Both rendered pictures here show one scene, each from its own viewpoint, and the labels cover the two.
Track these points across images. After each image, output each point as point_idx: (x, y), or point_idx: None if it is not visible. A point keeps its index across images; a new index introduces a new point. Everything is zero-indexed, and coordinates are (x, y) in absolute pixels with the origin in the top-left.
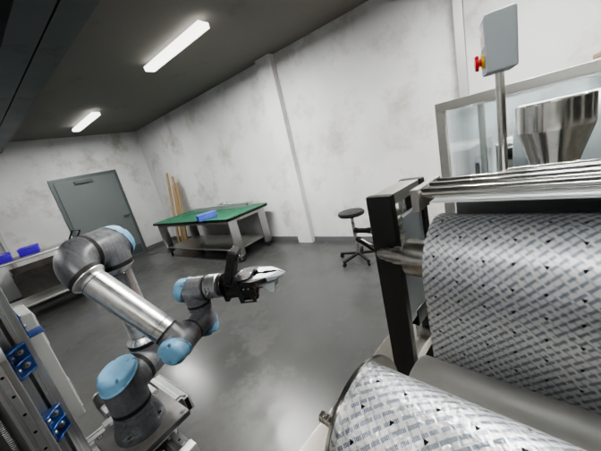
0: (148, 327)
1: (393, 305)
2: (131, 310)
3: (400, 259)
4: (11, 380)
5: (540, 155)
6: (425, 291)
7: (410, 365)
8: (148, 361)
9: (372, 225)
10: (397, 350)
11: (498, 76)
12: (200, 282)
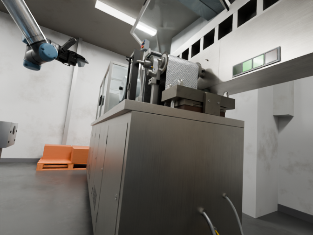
0: (39, 30)
1: (134, 77)
2: (31, 14)
3: (143, 61)
4: None
5: (143, 73)
6: (153, 63)
7: (134, 95)
8: None
9: (134, 55)
10: (131, 91)
11: (144, 51)
12: (50, 39)
